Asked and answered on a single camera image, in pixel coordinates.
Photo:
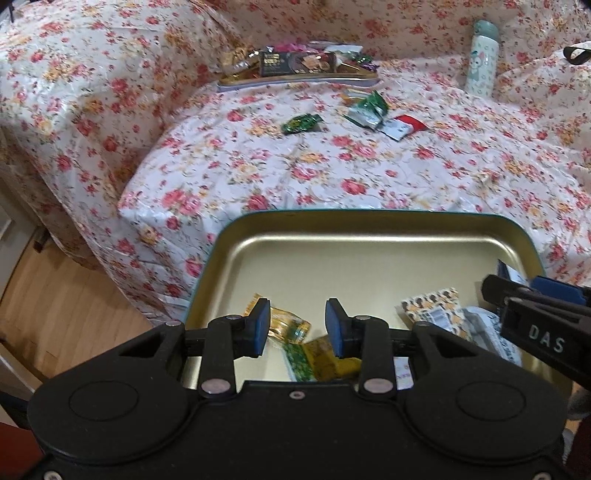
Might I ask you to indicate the dark rectangular snack box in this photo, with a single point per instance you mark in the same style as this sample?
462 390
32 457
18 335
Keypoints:
295 63

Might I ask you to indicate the yellow green snack packet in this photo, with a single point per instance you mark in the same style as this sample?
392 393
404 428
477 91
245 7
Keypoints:
330 364

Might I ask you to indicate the bright green snack packet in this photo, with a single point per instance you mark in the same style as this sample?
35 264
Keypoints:
375 104

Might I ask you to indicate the dark green candy packet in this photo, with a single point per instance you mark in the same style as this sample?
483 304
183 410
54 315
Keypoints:
302 123

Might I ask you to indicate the shallow gold tin tray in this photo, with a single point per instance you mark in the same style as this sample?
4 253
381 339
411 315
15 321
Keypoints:
295 83

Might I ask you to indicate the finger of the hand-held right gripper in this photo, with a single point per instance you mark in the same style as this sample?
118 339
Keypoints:
503 288
556 287

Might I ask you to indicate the small black object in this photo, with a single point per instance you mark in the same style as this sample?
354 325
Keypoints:
42 239

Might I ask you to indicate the teal rimmed gold tin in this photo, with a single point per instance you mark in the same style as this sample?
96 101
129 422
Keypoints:
346 258

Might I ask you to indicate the brown patterned snack packet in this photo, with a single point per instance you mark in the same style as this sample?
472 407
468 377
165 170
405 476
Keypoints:
434 309

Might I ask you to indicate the small white snack packet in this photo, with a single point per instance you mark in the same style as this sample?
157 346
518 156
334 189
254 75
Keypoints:
403 374

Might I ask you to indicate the floral printed blanket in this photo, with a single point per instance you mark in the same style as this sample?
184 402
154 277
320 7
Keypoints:
323 175

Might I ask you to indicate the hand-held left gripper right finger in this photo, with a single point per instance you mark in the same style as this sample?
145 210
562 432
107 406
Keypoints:
334 327

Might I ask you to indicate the dark red clothing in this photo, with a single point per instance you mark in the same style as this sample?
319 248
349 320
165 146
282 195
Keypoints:
14 454

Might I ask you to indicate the white red snack packet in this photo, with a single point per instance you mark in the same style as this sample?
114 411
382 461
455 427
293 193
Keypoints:
402 127

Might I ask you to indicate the pile of assorted snacks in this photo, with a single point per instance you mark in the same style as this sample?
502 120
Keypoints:
240 60

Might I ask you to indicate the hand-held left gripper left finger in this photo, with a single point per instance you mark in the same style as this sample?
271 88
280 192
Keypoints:
262 323

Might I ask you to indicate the pale green water bottle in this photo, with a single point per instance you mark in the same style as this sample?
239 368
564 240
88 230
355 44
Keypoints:
480 60

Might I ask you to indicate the gold candy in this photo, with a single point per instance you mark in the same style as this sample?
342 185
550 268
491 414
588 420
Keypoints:
288 325

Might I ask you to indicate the white black-lettered snack packet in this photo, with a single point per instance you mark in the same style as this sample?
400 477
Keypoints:
485 330

